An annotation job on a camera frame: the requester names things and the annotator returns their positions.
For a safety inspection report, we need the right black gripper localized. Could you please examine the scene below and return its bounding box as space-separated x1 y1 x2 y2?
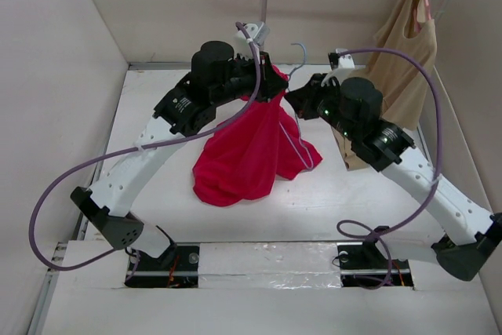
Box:
286 72 358 141

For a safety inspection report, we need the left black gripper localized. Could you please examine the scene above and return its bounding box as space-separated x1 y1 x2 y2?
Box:
211 49 289 107

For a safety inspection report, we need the blue wire hanger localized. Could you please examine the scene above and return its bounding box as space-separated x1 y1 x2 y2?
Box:
278 42 317 171

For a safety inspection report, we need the red t-shirt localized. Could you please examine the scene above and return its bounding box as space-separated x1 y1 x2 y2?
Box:
191 63 325 207

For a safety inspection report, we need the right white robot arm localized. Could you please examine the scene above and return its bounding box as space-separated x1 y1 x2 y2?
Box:
285 74 501 282

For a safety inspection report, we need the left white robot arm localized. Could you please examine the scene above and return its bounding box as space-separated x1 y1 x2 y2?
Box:
71 41 287 270

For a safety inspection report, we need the pink hanger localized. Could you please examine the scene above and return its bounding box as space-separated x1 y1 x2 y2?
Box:
412 0 432 34

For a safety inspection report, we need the beige tank top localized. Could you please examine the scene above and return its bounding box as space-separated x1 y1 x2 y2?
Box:
349 0 437 131

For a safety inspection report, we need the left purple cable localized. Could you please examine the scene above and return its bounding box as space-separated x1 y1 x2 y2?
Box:
29 20 267 285

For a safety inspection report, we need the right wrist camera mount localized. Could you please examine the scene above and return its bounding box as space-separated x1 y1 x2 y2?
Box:
321 49 355 86

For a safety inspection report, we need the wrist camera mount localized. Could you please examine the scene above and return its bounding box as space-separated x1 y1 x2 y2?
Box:
321 49 355 86
233 22 270 56

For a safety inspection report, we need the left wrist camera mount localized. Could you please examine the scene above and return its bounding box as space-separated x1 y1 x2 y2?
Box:
233 22 270 56

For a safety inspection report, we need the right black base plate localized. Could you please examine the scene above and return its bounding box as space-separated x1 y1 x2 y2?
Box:
332 242 414 288

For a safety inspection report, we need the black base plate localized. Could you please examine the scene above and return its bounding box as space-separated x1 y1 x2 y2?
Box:
125 243 200 289
332 242 414 288

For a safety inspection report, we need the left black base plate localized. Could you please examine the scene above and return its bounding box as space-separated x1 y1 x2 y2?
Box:
125 243 200 289

